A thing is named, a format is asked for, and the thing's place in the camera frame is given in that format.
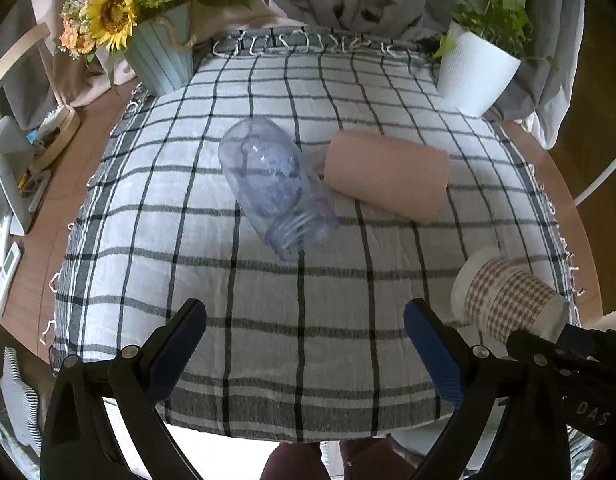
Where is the wooden chair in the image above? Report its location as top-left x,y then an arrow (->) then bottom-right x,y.
0,22 -> 52,97

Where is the plaid tablecloth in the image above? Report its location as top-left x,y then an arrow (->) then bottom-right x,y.
40,26 -> 587,444

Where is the green potted plant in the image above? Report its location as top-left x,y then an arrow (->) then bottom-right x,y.
432,0 -> 558,72

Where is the white cable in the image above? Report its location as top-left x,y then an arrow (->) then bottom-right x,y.
572,142 -> 616,207

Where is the pink cup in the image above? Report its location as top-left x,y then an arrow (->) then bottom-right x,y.
321,129 -> 451,226

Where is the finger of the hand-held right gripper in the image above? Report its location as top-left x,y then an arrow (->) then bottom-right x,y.
506,322 -> 599,362

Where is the grey tablet stand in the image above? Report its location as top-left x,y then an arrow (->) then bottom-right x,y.
0,115 -> 38,237

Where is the white remote control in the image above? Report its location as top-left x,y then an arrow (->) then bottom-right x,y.
0,241 -> 25,319

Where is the sunflower bouquet in blue vase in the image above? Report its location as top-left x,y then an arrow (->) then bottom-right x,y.
30,0 -> 289,109

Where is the light blue ribbed pot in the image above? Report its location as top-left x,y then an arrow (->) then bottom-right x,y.
122,0 -> 197,96

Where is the striped cloth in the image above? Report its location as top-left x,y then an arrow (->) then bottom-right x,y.
0,346 -> 45,457

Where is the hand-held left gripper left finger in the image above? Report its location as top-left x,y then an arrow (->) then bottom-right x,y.
40,298 -> 208,480

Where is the white ribbed pot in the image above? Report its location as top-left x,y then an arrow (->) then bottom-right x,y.
437,19 -> 522,117

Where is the checkered paper cup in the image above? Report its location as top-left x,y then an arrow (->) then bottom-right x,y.
450,247 -> 571,344

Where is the round wooden tray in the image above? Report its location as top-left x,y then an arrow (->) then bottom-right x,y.
30,105 -> 82,175

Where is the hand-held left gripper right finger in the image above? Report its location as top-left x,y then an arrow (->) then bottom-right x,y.
403,298 -> 571,480

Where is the artificial sunflower bouquet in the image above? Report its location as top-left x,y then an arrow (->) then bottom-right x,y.
58,0 -> 269,63

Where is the clear glass jar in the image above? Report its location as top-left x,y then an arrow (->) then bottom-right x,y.
217,115 -> 341,262

